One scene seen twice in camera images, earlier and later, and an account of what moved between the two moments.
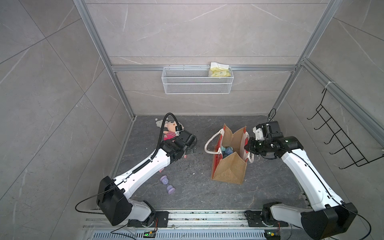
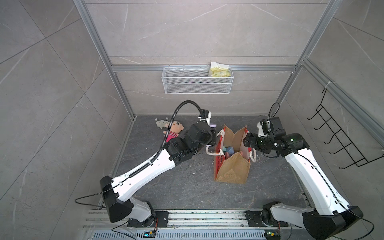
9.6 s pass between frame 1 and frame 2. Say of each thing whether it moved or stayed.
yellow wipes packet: stayed
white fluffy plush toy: stayed
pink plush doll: stayed
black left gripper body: moved
